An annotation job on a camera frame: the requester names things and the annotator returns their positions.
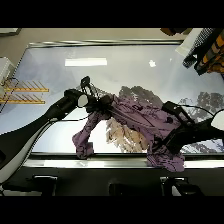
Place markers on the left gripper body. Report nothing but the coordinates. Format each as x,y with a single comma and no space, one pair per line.
100,106

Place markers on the purple long-sleeved shirt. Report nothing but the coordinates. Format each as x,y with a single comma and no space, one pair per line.
140,116

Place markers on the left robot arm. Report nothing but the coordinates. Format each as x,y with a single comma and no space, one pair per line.
30,136

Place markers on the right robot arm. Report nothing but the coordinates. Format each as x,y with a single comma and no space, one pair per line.
196,131

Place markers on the orange and black striped garment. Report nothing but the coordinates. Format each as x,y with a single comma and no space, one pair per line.
213,56

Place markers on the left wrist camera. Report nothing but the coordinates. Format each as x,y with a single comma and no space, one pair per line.
85,84

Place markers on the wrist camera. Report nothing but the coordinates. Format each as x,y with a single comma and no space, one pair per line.
85,84
172,108

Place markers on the silver frame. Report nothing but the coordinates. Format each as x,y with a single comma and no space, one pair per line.
100,163

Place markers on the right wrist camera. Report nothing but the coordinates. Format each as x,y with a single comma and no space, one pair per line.
172,108

